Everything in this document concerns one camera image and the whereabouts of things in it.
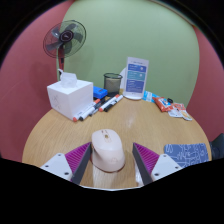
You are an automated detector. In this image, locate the blue snack packet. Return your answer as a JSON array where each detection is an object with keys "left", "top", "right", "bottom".
[{"left": 142, "top": 90, "right": 158, "bottom": 103}]

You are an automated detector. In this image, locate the white and orange snack packet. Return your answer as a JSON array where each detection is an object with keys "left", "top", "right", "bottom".
[{"left": 168, "top": 102, "right": 193, "bottom": 122}]

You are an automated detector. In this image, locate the blue patterned mouse pad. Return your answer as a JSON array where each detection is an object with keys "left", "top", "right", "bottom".
[{"left": 163, "top": 142, "right": 210, "bottom": 169}]

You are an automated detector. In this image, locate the white tissue box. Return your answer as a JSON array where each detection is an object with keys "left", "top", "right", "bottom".
[{"left": 46, "top": 69, "right": 95, "bottom": 121}]

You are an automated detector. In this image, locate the red-capped whiteboard marker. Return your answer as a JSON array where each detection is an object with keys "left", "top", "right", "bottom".
[
  {"left": 72, "top": 98, "right": 101, "bottom": 123},
  {"left": 98, "top": 94, "right": 121, "bottom": 113}
]

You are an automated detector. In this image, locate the pale pink computer mouse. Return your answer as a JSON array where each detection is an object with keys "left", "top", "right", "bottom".
[{"left": 90, "top": 128, "right": 126, "bottom": 173}]

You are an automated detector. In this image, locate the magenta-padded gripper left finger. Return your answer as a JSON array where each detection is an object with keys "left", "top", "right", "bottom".
[{"left": 39, "top": 141, "right": 93, "bottom": 185}]

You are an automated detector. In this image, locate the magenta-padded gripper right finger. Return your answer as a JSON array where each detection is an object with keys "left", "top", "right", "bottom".
[{"left": 132, "top": 142, "right": 184, "bottom": 186}]

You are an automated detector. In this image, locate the dark mesh pen cup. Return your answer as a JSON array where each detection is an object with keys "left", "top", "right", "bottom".
[{"left": 103, "top": 72, "right": 124, "bottom": 98}]

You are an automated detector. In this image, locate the black and red standing fan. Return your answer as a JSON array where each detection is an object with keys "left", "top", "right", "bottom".
[{"left": 42, "top": 19, "right": 87, "bottom": 81}]

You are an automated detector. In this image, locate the white and blue sign stand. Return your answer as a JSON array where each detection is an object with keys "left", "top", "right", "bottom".
[{"left": 123, "top": 56, "right": 150, "bottom": 101}]

